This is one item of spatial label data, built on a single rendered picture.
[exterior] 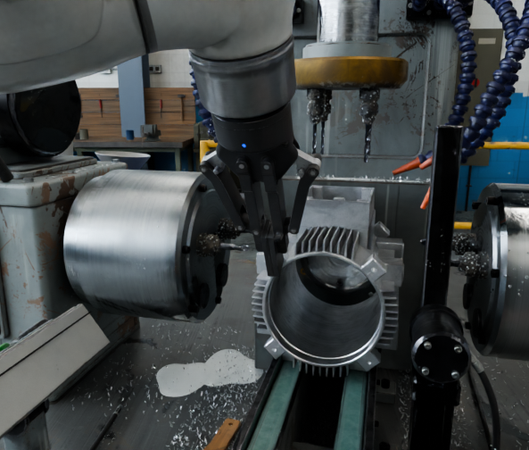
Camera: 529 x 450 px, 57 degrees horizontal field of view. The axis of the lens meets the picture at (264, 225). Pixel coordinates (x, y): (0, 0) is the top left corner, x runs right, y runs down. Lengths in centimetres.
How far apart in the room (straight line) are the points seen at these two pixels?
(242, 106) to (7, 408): 29
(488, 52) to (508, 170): 137
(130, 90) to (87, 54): 549
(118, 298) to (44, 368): 35
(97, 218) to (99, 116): 534
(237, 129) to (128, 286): 39
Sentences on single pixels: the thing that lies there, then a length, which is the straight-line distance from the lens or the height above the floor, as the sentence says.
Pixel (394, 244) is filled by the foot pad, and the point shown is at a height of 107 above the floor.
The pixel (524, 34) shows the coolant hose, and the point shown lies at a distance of 71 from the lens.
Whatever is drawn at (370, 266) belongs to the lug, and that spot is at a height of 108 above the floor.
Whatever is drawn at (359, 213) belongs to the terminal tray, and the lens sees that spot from 68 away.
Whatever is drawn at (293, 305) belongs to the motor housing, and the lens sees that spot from 77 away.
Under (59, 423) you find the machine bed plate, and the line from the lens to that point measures 86.
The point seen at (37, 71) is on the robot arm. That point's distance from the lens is 38.
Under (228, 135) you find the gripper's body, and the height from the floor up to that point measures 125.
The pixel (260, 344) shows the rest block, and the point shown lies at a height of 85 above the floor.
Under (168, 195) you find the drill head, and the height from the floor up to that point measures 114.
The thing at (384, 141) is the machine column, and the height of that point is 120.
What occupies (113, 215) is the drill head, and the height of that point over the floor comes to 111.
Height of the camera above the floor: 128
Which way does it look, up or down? 14 degrees down
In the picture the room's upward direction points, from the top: straight up
